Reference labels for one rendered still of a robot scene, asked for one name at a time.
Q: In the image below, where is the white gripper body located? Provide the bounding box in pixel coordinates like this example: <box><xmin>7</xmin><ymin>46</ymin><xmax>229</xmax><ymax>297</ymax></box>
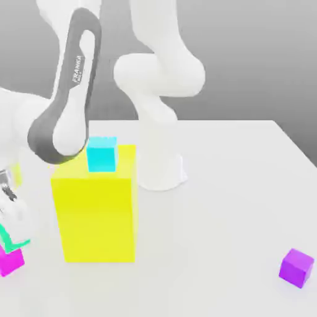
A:
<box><xmin>0</xmin><ymin>193</ymin><xmax>34</xmax><ymax>246</ymax></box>

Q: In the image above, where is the small green cube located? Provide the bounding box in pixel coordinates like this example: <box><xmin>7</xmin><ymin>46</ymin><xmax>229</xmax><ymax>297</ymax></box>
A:
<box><xmin>0</xmin><ymin>223</ymin><xmax>32</xmax><ymax>254</ymax></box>

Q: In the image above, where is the small magenta cube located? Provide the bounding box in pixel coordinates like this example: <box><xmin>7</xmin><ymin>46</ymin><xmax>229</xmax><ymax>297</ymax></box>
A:
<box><xmin>0</xmin><ymin>244</ymin><xmax>25</xmax><ymax>277</ymax></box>

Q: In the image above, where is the small cyan cube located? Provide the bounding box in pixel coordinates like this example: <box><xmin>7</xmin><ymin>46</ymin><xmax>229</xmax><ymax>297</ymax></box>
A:
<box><xmin>85</xmin><ymin>136</ymin><xmax>119</xmax><ymax>173</ymax></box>

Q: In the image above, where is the small purple cube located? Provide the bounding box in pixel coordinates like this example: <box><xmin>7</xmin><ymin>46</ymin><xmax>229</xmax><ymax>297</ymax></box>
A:
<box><xmin>278</xmin><ymin>248</ymin><xmax>315</xmax><ymax>290</ymax></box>

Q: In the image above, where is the large yellow box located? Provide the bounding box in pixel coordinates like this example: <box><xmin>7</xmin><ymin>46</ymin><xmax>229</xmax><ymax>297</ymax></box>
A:
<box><xmin>50</xmin><ymin>144</ymin><xmax>137</xmax><ymax>264</ymax></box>

